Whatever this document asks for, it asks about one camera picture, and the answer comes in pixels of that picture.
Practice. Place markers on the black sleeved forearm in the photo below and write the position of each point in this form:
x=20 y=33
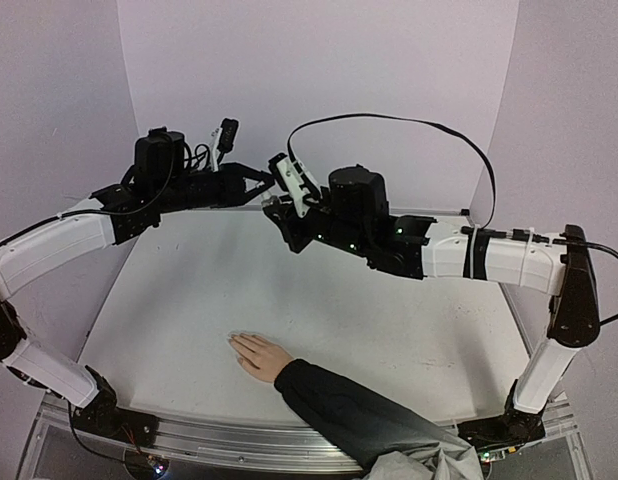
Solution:
x=360 y=422

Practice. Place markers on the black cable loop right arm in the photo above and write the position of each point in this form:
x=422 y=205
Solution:
x=438 y=126

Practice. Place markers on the mannequin hand on table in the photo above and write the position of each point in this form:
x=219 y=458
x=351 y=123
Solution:
x=260 y=358

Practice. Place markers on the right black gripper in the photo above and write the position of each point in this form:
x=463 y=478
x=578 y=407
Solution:
x=293 y=226

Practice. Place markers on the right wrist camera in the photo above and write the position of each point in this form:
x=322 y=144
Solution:
x=292 y=176

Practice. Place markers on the grey fabric garment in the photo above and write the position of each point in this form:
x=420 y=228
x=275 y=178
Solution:
x=437 y=463

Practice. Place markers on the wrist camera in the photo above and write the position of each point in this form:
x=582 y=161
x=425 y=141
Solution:
x=292 y=176
x=223 y=140

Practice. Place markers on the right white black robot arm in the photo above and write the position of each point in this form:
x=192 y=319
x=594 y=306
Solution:
x=352 y=215

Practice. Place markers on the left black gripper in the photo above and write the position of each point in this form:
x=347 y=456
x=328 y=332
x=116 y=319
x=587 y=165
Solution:
x=235 y=191

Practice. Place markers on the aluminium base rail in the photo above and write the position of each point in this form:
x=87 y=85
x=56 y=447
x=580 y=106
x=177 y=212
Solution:
x=173 y=447

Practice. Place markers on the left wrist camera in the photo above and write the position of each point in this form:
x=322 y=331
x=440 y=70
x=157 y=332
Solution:
x=223 y=140

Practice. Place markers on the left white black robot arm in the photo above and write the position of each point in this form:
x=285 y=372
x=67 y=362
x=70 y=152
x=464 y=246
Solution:
x=165 y=177

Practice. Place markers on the clear nail polish bottle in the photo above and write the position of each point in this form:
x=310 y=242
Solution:
x=269 y=201

